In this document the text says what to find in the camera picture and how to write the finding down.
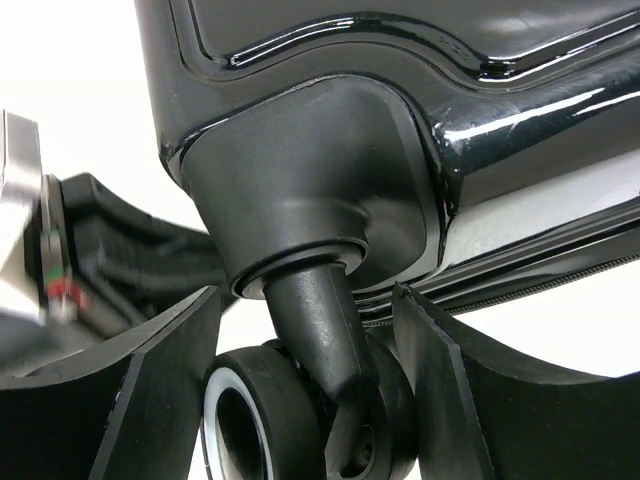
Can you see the black kids space suitcase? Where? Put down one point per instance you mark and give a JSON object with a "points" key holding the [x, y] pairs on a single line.
{"points": [[474, 151]]}

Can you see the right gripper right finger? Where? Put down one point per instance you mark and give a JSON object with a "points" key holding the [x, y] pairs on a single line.
{"points": [[488, 411]]}

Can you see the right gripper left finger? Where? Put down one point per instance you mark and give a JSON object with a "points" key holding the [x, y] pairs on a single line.
{"points": [[128, 408]]}

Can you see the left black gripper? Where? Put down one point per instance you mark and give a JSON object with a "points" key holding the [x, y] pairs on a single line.
{"points": [[108, 265]]}

